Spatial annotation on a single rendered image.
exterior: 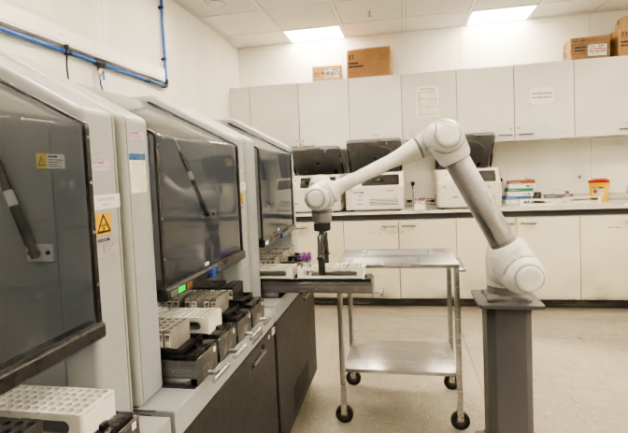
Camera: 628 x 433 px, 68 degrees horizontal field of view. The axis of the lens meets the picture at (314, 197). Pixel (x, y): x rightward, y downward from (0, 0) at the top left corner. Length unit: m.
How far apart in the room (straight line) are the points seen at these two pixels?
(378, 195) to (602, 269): 2.00
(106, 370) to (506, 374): 1.64
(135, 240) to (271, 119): 3.74
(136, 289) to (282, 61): 4.27
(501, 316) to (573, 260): 2.51
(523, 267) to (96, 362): 1.44
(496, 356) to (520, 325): 0.17
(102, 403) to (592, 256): 4.17
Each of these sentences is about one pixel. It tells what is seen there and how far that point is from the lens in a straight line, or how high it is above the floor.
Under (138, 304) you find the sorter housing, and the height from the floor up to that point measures 0.98.
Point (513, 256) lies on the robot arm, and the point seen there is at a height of 0.93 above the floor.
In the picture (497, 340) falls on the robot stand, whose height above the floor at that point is 0.54.
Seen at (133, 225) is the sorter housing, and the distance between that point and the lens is 1.18.
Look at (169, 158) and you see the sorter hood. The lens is 1.32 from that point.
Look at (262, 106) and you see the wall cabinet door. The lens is 4.86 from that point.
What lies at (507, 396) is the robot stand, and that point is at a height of 0.30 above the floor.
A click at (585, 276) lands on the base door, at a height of 0.29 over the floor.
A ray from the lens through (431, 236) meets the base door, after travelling 4.36.
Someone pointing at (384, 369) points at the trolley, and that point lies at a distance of 2.50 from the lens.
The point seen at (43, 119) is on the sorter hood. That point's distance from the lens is 0.96.
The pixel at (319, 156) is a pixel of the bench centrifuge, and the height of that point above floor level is 1.44.
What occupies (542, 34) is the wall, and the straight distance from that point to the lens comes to 5.29.
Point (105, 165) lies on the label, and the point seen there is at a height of 1.32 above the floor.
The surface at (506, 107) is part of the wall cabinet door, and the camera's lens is 4.73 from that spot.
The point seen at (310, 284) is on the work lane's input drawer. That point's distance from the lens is 2.06.
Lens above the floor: 1.28
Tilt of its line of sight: 3 degrees down
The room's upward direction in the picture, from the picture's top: 3 degrees counter-clockwise
